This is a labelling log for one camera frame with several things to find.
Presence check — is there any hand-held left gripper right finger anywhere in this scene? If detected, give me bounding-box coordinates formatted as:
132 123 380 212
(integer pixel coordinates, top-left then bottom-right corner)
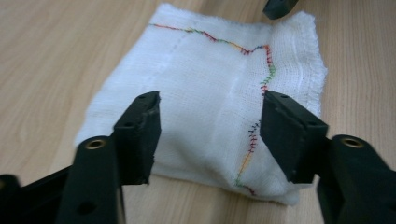
259 90 396 224

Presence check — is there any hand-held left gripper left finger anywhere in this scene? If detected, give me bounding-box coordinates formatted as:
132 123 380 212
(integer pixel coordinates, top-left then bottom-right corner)
55 91 163 224

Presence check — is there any white cloth with coloured stitching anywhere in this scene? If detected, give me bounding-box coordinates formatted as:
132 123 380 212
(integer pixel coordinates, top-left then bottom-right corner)
74 3 329 207

